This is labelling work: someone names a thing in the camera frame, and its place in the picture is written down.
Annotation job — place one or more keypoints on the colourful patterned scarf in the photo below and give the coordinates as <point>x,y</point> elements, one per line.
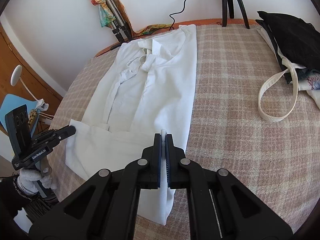
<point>105,17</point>

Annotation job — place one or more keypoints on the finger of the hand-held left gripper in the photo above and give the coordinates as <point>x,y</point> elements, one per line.
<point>62,133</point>

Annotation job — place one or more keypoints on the person's left hand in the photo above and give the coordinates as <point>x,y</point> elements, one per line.
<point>27,180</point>

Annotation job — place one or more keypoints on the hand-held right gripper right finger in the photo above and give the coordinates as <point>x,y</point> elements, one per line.
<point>170,160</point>

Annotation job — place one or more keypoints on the blue chair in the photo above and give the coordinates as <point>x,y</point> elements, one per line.
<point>12,102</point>

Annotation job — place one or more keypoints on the silver tripod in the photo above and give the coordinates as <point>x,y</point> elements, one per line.
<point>110,2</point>

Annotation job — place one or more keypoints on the leopard print cloth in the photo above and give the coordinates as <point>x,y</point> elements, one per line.
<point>32,116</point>

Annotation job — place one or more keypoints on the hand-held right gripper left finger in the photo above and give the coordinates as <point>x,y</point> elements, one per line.
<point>157,160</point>

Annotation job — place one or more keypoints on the white tote bag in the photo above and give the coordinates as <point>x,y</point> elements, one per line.
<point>290,65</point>

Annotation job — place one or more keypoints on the floral printed cloth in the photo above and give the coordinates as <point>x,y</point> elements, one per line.
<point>313,80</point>

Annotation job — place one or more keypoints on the white clip lamp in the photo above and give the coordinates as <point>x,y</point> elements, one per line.
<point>17,75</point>

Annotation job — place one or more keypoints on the white t-shirt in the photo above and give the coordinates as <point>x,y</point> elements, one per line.
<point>162,92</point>

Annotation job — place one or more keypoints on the black folded garment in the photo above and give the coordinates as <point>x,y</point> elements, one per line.
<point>295,37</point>

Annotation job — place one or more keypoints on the wooden wardrobe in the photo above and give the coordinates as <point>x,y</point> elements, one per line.
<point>25,55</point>

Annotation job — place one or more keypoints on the white folded garment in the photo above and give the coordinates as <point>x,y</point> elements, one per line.
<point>316,97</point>

